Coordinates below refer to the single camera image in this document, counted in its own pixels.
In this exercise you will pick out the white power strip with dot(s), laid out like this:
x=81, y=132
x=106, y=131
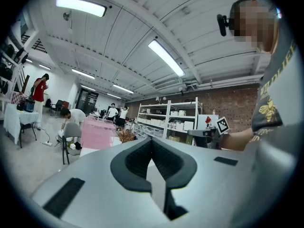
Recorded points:
x=47, y=144

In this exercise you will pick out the grey printed t-shirt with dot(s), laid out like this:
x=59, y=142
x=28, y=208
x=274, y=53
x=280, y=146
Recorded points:
x=273, y=91

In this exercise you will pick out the white display shelf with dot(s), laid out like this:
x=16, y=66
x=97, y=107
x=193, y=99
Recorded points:
x=14, y=79

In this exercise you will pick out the small white box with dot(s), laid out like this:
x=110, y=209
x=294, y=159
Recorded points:
x=73, y=146

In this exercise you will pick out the checked cloth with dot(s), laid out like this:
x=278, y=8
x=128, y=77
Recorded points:
x=17, y=97

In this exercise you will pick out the pink translucent storage box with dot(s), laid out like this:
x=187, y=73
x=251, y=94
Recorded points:
x=97, y=134

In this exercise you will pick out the black head camera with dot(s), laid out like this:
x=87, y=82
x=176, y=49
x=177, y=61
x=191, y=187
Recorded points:
x=222, y=25

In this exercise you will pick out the white cloth covered table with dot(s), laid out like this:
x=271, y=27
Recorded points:
x=14, y=120

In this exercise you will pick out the dark glass door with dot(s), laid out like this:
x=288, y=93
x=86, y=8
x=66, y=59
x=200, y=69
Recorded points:
x=86, y=102

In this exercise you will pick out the dried brown plant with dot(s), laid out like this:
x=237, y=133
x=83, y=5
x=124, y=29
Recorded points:
x=126, y=135

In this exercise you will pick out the person's head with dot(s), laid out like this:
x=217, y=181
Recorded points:
x=256, y=25

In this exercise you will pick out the row of black bags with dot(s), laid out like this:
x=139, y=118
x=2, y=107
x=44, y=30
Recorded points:
x=7, y=73

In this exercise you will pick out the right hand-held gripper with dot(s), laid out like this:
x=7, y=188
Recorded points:
x=202, y=136

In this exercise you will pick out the white cabinet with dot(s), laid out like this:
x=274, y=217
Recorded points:
x=202, y=125

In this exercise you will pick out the person's right forearm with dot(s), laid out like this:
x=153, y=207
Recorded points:
x=237, y=139

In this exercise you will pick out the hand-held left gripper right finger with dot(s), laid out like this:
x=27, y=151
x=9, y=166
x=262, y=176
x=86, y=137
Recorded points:
x=183, y=167

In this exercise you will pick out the white shelving unit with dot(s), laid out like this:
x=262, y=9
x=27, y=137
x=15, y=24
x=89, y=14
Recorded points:
x=168, y=113

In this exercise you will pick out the black armchair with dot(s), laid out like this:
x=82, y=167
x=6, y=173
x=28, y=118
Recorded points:
x=58, y=106

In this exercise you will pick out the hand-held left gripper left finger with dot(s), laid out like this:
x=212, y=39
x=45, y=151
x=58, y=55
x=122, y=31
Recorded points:
x=121, y=167

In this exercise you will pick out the dark blue container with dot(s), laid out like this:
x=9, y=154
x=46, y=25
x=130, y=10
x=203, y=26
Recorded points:
x=29, y=105

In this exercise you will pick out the long ceiling light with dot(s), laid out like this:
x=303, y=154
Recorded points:
x=83, y=73
x=166, y=57
x=114, y=95
x=123, y=88
x=88, y=88
x=80, y=6

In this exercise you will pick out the ceiling air conditioner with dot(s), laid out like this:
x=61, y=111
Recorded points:
x=167, y=84

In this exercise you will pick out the grey chair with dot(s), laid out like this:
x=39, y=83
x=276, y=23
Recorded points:
x=71, y=129

